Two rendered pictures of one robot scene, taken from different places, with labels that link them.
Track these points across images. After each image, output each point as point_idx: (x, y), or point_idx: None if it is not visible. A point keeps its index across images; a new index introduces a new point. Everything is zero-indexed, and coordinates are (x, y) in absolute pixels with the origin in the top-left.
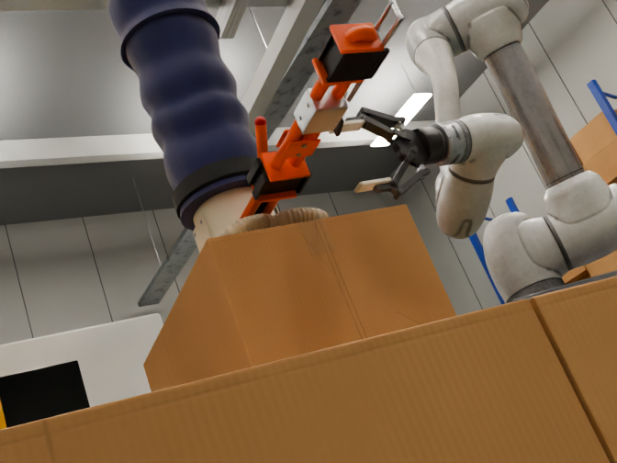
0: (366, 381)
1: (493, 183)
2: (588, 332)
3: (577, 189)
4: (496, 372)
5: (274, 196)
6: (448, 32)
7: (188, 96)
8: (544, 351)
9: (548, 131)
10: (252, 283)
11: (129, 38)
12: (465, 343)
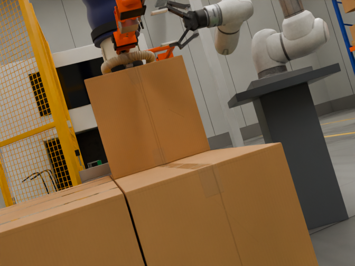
0: (43, 234)
1: (238, 32)
2: (147, 205)
3: (295, 22)
4: (100, 226)
5: (124, 48)
6: None
7: None
8: (124, 215)
9: None
10: (103, 100)
11: None
12: (89, 215)
